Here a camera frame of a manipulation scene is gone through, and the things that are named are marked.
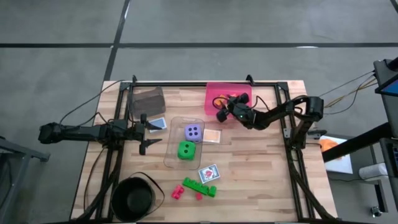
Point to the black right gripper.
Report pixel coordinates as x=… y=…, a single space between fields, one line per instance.
x=241 y=113

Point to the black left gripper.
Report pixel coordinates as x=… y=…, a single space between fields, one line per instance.
x=143 y=133

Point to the orange building brick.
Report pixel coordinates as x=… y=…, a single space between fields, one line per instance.
x=223 y=97

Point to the blue patterned card deck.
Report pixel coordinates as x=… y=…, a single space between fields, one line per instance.
x=158 y=124

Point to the clear plastic bin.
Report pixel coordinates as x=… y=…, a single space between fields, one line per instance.
x=174 y=155

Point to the green foam die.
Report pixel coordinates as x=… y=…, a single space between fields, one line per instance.
x=186 y=151

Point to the purple foam die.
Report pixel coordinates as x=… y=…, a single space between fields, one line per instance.
x=193 y=133

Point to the long green building brick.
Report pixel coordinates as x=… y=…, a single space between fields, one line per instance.
x=194 y=185

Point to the red heart card deck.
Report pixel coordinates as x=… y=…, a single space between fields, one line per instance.
x=209 y=173

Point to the short green building brick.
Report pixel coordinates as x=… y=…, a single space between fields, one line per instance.
x=212 y=191

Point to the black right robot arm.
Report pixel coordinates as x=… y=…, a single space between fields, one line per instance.
x=280 y=112

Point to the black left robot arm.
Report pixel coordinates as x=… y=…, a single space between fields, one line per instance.
x=77 y=132

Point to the pink plastic bin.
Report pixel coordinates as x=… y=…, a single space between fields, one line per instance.
x=214 y=90

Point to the smoky grey plastic container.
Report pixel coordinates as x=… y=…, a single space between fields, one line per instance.
x=147 y=102

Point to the large red building brick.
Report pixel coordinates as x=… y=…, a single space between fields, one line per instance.
x=178 y=192

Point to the black bucket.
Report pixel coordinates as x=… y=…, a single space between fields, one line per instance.
x=133 y=199

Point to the small red building brick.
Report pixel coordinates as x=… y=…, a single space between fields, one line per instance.
x=199 y=196

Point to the white sheet with orange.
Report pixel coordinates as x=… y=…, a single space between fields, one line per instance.
x=339 y=158

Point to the grey metal stand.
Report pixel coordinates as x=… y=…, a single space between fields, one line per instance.
x=18 y=152

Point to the grey equipment cart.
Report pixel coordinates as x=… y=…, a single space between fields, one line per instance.
x=387 y=109

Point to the white paper towel roll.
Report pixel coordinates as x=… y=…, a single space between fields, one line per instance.
x=373 y=171

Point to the blue screen tablet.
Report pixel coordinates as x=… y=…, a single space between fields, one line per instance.
x=390 y=88

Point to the black metal table frame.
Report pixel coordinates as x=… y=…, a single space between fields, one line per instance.
x=202 y=84

